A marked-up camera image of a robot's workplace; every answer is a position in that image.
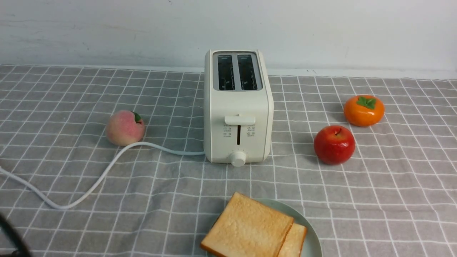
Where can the toast slice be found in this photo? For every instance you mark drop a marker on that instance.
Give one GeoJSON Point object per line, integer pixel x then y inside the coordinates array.
{"type": "Point", "coordinates": [293, 243]}
{"type": "Point", "coordinates": [247, 228]}

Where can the white toaster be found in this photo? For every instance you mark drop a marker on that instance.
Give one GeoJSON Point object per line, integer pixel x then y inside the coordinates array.
{"type": "Point", "coordinates": [238, 107]}

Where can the pink peach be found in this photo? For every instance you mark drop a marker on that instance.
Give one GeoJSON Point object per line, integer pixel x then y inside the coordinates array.
{"type": "Point", "coordinates": [124, 128]}

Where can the red apple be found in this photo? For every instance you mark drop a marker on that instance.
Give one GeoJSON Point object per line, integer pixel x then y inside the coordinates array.
{"type": "Point", "coordinates": [334, 145]}

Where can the orange persimmon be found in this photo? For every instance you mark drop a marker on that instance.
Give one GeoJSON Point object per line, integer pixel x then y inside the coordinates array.
{"type": "Point", "coordinates": [364, 110]}

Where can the light green plate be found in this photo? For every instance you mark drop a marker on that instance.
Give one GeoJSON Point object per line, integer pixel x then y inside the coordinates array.
{"type": "Point", "coordinates": [311, 246]}

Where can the grey checked tablecloth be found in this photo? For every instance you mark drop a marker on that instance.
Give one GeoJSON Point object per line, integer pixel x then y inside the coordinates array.
{"type": "Point", "coordinates": [396, 196]}

